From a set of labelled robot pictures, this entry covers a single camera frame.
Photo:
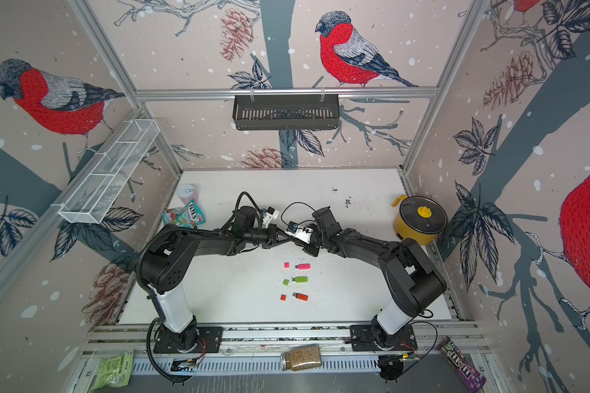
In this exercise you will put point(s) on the green snack bag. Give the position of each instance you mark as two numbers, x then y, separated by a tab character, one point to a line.
114	372

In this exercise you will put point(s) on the purple candy bar wrapper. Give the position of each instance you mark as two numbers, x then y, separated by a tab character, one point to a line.
471	376

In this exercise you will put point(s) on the green candy packet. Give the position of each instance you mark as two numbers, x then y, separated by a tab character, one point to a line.
188	216

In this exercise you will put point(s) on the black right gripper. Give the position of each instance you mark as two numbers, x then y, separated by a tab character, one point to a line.
311	250

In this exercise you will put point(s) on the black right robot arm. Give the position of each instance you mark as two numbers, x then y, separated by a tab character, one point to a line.
411	277

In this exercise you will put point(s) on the black wire basket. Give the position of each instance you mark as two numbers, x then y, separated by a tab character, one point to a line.
286	112

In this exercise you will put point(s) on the yellow pot with black lid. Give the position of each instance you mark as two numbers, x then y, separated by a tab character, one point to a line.
419	218

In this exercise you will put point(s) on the glass jar of seeds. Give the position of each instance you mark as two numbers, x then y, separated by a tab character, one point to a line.
301	358

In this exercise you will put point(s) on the red usb drive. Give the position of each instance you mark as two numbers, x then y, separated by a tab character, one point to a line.
300	296

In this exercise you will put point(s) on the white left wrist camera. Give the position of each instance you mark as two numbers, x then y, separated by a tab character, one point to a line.
269	215

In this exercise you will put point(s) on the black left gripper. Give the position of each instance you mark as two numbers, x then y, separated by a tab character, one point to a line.
273	237

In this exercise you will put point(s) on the pink can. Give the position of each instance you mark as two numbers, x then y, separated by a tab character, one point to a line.
187	193

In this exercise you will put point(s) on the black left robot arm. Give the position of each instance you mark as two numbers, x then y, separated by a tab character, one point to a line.
165	260

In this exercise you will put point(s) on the white wire mesh shelf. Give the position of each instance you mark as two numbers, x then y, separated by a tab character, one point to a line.
96	194

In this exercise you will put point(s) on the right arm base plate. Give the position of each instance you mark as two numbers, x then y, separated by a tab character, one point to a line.
364	337

